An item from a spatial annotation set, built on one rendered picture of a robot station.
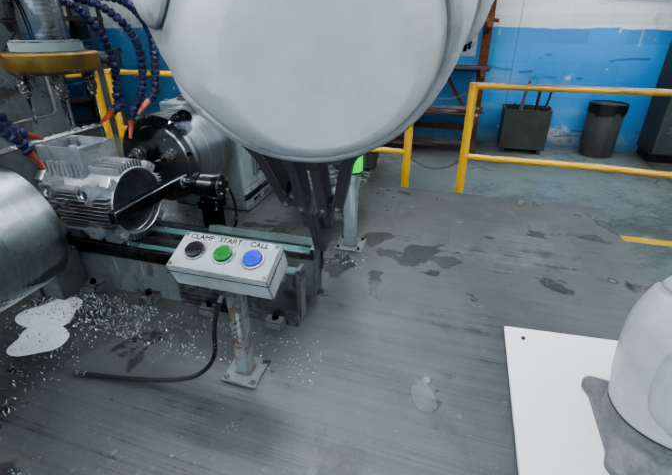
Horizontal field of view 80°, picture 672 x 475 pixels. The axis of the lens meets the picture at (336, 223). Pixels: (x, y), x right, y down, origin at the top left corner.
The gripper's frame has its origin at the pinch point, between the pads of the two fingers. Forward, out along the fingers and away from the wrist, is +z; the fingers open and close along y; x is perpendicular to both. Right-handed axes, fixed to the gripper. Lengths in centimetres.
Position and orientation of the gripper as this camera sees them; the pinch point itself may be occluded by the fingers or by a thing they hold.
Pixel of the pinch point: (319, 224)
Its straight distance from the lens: 49.9
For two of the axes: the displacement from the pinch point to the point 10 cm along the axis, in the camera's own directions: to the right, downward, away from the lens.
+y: -9.6, -1.2, 2.5
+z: 1.1, 6.6, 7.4
